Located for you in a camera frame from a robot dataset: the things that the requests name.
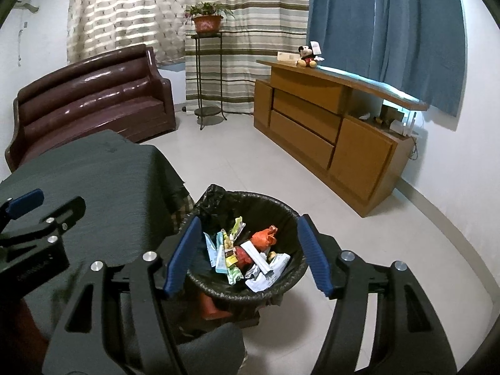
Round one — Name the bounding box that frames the red plastic bag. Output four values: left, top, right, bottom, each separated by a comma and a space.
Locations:
251, 225, 280, 255

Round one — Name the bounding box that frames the plaid cloth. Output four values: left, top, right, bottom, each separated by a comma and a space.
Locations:
170, 187, 196, 235

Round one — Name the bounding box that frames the brown leather sofa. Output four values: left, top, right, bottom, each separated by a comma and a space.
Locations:
5, 44, 176, 173

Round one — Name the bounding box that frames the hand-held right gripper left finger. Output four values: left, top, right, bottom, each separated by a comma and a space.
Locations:
42, 215, 203, 375

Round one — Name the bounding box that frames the potted plant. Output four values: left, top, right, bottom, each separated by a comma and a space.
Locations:
183, 2, 235, 34

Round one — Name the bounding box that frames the striped curtain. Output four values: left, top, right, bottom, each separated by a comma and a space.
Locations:
184, 0, 311, 115

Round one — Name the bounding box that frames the cream patterned curtain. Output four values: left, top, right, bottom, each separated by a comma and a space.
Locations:
66, 0, 188, 65

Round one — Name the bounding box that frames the black metal plant stand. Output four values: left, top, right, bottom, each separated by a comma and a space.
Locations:
191, 32, 228, 130

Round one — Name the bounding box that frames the white grey wrapper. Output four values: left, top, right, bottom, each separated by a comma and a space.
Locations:
245, 266, 274, 293

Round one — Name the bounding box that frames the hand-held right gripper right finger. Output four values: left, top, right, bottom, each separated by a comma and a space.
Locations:
297, 214, 458, 375

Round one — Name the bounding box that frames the wall cable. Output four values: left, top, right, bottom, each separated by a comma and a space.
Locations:
16, 19, 30, 67

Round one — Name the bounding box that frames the white toothpaste tube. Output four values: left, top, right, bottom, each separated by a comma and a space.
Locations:
239, 241, 276, 274

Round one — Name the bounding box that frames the blue curtain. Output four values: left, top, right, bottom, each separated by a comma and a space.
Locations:
307, 0, 469, 118

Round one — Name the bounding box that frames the white packet with green print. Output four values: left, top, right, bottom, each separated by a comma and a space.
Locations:
204, 230, 243, 285

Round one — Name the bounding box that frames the white router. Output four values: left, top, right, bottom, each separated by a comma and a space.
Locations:
392, 111, 418, 135

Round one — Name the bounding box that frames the thin white green wrapper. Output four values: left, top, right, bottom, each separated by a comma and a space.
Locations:
230, 217, 246, 243

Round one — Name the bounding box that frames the dark grey tablecloth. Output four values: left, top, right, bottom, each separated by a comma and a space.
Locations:
0, 130, 186, 321

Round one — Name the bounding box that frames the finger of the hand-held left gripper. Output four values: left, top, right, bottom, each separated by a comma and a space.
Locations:
0, 188, 45, 229
0, 196, 87, 248

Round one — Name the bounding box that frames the bin with black liner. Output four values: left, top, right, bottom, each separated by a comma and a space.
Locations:
180, 183, 309, 331

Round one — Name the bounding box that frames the dark picture frame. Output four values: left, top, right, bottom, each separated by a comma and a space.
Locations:
381, 103, 405, 123

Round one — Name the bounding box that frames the plush mouse toy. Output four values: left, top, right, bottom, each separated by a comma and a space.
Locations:
296, 41, 325, 69

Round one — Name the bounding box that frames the wooden cabinet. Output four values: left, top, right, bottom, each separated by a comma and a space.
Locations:
254, 58, 429, 218

